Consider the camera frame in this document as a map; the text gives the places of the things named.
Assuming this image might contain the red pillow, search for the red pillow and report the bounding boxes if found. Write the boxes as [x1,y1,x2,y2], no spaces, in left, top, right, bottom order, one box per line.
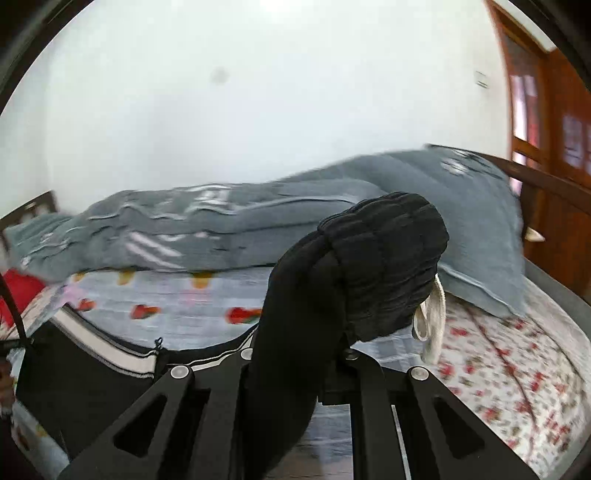
[0,270,47,330]

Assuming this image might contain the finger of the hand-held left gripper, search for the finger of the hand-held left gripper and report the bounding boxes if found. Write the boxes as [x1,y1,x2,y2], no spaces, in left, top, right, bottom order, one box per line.
[0,271,35,356]

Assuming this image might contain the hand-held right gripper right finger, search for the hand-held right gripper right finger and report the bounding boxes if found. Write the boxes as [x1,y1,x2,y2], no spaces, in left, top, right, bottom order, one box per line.
[318,335,541,480]

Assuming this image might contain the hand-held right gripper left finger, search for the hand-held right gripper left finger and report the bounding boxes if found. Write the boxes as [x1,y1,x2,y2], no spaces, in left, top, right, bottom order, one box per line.
[58,333,259,480]

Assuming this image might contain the black pants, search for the black pants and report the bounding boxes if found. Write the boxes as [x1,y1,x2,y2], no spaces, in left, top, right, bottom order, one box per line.
[14,191,451,480]

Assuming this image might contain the brown wooden door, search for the brown wooden door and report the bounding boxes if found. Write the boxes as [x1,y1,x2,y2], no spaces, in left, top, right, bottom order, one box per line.
[485,0,591,185]

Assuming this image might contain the grey pillow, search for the grey pillow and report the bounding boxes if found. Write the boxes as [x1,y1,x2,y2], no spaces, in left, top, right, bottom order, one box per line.
[427,144,591,296]

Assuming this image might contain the floral bed sheet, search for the floral bed sheet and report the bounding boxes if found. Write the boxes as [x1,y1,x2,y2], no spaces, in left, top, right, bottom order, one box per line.
[18,272,589,480]

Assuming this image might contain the dark wooden headboard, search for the dark wooden headboard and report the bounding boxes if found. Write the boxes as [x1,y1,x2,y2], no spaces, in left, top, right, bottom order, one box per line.
[0,190,60,250]

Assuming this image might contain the fruit-printed plastic sheet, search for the fruit-printed plastic sheet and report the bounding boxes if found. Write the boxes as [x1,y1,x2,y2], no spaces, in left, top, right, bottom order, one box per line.
[9,268,416,480]

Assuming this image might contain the grey floral quilt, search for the grey floral quilt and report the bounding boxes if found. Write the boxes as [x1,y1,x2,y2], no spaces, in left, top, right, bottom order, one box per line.
[7,144,527,319]

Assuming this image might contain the grey bed frame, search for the grey bed frame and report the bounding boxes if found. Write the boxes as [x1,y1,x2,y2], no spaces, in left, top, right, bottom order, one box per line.
[524,258,591,333]

